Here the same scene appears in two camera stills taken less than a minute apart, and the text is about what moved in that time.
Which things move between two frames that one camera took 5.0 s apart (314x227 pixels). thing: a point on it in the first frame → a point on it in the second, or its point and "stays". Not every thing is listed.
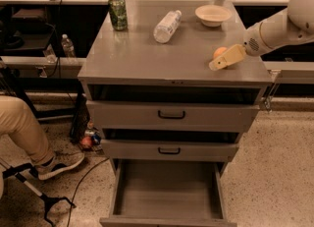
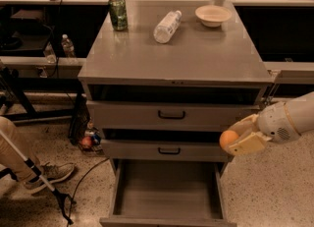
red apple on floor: [86, 141] stays
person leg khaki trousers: [19, 123] → [10, 158]
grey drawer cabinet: [150, 92] stays
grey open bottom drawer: [167, 193] stays
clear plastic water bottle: [167, 27] stays
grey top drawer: [111, 116] stays
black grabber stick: [48, 201] → [61, 197]
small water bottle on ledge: [68, 46] stays
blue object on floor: [96, 139] stays
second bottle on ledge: [50, 54] stays
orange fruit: [219, 51] → [228, 138]
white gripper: [252, 41] → [274, 122]
